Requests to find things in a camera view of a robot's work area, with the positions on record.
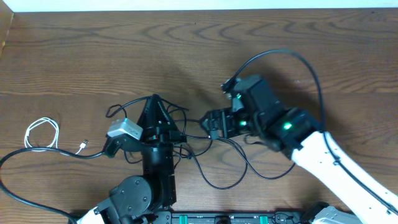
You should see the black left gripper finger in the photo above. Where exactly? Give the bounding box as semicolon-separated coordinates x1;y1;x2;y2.
155;95;178;131
137;96;155;128

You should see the white USB cable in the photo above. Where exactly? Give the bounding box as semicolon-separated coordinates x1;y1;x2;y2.
24;117;90;156

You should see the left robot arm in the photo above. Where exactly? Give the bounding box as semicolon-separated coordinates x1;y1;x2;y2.
77;94;187;223

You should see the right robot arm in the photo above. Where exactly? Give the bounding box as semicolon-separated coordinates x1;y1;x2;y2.
200;108;397;223

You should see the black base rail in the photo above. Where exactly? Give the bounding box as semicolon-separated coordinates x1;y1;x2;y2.
149;202;343;224

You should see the right camera black cable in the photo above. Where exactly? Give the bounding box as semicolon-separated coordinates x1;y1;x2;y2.
221;49;398;215

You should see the camera black cable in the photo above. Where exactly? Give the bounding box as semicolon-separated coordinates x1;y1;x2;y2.
221;49;398;215
0;146;108;224

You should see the left camera black cable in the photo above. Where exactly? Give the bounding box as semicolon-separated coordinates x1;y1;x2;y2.
0;146;108;224

